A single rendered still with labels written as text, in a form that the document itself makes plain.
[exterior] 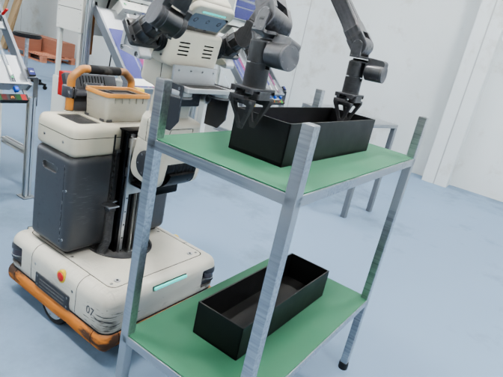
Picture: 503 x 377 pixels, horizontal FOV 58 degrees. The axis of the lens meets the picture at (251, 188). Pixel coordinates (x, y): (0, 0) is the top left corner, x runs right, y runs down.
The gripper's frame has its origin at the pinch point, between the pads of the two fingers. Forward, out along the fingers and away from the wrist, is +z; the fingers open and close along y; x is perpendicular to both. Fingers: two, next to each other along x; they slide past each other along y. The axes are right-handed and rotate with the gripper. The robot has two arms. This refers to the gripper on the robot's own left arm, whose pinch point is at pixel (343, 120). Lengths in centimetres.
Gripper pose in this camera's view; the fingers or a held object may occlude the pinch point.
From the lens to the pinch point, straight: 161.8
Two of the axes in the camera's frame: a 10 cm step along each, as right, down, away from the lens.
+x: -7.9, -3.2, 5.1
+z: -1.8, 9.3, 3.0
